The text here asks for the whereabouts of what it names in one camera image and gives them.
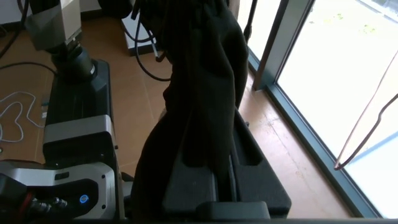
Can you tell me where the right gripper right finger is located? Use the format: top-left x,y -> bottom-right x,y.
230,108 -> 292,218

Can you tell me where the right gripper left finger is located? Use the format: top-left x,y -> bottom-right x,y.
162,146 -> 218,218

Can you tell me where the black garment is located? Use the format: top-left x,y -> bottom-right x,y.
130,0 -> 249,218

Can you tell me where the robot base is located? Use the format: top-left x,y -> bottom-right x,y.
0,58 -> 127,220

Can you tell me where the pink clothes hanger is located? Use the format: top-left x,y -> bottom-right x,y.
333,49 -> 398,171

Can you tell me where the window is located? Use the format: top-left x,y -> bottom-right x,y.
236,0 -> 398,218

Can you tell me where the black cable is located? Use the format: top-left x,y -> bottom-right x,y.
120,9 -> 172,83
0,61 -> 59,78

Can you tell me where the white cable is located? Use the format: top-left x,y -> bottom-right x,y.
0,91 -> 47,144

